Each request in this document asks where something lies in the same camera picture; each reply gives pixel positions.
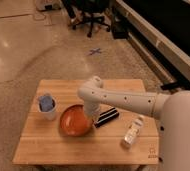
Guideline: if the orange ceramic bowl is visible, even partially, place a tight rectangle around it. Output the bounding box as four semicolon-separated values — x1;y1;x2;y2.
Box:
59;104;93;137

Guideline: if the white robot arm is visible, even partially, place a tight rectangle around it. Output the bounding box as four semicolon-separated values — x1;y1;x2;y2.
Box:
78;76;190;171

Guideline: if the white cup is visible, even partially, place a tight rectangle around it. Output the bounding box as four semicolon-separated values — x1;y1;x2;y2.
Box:
38;94;56;121

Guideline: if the blue cloth in cup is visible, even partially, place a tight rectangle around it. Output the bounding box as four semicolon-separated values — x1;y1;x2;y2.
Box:
39;95;54;112

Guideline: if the clear plastic bottle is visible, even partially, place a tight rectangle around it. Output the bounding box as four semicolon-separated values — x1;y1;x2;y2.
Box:
121;115;144;148

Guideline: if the wooden table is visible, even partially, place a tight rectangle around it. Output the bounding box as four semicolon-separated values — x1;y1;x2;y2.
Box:
13;79;159;165

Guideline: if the blue tape cross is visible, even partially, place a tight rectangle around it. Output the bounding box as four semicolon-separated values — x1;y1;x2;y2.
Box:
88;48;102;56

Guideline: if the black box on floor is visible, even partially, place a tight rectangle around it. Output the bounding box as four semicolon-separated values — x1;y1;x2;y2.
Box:
111;22;128;39

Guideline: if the black office chair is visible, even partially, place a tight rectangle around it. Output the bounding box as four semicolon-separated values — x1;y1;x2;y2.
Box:
61;0;110;37

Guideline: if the long bench counter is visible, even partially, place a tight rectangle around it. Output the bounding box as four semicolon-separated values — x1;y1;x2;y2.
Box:
114;0;190;90

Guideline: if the white device on floor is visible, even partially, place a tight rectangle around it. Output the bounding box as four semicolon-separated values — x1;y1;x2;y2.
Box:
34;0;61;11

